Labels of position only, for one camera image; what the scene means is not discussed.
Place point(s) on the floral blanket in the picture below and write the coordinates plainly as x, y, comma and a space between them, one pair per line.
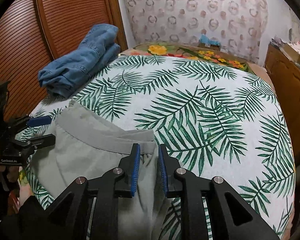
197, 53

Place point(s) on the white patterned box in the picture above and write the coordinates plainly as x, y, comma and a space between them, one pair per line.
293, 51

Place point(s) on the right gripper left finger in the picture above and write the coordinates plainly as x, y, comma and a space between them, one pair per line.
88, 209

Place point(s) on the long wooden cabinet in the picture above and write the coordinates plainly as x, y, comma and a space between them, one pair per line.
285, 76

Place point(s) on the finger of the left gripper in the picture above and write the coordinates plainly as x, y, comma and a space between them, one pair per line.
36, 143
38, 121

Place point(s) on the brown louvered wardrobe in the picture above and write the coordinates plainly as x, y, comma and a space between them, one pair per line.
35, 32

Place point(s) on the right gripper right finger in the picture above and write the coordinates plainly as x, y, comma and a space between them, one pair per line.
209, 207

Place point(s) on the palm leaf bed sheet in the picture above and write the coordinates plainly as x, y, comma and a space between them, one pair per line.
216, 120

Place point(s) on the folded blue jeans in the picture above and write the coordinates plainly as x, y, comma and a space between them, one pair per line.
64, 76

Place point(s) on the person left hand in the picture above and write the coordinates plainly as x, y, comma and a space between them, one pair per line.
11, 173

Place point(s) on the grey sweat pants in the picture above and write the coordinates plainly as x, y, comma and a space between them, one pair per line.
88, 145

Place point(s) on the circle patterned curtain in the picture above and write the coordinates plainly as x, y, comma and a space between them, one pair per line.
236, 24

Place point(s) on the cardboard box with blue cloth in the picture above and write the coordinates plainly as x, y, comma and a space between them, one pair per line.
207, 43

